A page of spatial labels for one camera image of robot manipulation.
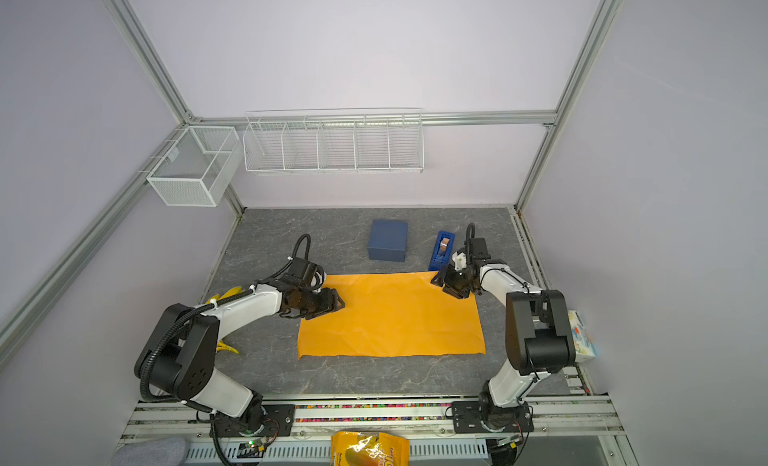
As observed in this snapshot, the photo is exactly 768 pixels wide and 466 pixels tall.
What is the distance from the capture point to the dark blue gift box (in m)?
1.07

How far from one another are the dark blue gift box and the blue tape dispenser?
0.11 m

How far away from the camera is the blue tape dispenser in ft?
3.27
